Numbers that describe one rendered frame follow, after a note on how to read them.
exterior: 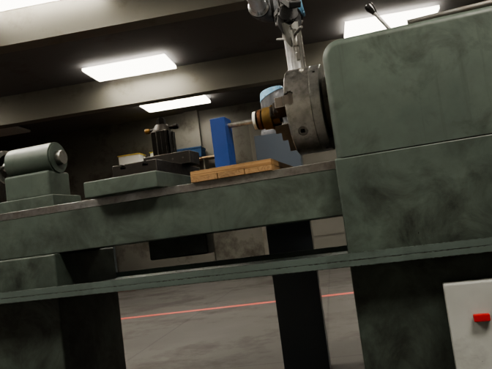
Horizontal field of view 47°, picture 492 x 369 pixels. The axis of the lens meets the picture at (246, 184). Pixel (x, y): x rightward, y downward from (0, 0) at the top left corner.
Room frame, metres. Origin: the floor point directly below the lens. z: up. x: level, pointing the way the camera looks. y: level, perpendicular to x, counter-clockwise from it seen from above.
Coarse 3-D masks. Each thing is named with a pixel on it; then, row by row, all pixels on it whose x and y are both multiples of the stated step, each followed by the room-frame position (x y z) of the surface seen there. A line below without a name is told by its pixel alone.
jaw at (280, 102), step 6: (288, 96) 1.95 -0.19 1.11; (276, 102) 1.97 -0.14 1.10; (282, 102) 1.97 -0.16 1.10; (288, 102) 1.94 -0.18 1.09; (270, 108) 2.06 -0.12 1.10; (276, 108) 1.98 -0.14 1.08; (282, 108) 1.98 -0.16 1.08; (270, 114) 2.05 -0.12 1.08; (276, 114) 2.04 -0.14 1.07; (282, 114) 2.04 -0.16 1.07
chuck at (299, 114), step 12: (288, 72) 2.00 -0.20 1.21; (300, 72) 1.97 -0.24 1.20; (288, 84) 1.95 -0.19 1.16; (300, 84) 1.94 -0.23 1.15; (300, 96) 1.93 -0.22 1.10; (288, 108) 1.94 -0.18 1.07; (300, 108) 1.93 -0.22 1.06; (288, 120) 1.95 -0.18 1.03; (300, 120) 1.94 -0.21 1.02; (312, 120) 1.93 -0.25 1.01; (312, 132) 1.95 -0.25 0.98; (300, 144) 2.00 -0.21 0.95; (312, 144) 2.00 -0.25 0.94
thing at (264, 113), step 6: (264, 108) 2.10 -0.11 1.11; (258, 114) 2.09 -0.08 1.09; (264, 114) 2.08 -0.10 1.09; (258, 120) 2.09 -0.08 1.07; (264, 120) 2.08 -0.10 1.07; (270, 120) 2.07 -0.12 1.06; (276, 120) 2.09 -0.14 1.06; (282, 120) 2.13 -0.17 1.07; (258, 126) 2.11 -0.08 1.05; (264, 126) 2.10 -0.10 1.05; (270, 126) 2.10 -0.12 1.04
